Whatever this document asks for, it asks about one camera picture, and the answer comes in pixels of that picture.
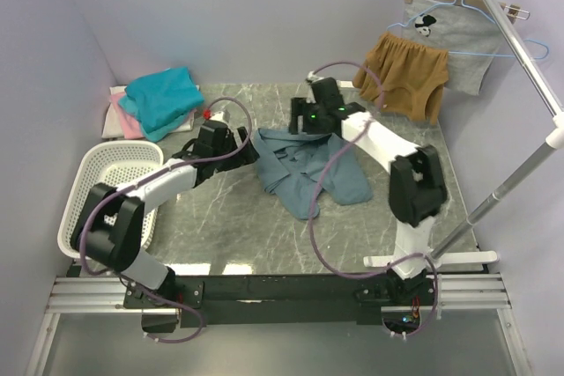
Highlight grey-blue t shirt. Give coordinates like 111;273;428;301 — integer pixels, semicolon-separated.
253;128;373;220

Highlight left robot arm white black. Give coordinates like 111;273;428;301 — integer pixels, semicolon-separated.
70;120;259;307

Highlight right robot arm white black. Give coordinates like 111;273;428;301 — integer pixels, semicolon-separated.
289;77;448;306

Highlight teal folded t shirt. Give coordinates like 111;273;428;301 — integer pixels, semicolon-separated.
118;67;204;143

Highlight pink folded t shirt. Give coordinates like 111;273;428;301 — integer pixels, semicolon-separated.
108;91;145;139

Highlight brown shorts hanging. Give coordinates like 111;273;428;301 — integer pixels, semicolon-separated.
352;32;449;125

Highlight white plastic laundry basket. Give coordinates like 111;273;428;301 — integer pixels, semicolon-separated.
57;140;164;259

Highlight white folded t shirt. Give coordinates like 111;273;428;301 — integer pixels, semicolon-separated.
102;84;204;143

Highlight grey panda shirt hanging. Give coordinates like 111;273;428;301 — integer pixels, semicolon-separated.
402;0;503;96

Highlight metal clothes rack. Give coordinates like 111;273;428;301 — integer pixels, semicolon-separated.
334;0;564;268

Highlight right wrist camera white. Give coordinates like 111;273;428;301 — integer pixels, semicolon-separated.
306;71;327;86

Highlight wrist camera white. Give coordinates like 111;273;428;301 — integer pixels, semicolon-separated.
203;109;230;125
306;71;327;86

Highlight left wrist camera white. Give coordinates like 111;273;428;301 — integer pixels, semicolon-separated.
203;109;230;125

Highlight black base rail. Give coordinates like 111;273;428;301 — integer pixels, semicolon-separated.
123;271;438;335

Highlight light blue wire hanger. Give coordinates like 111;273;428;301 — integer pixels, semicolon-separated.
386;0;552;61

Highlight aluminium frame rail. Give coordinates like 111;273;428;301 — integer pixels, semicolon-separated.
45;274;512;314

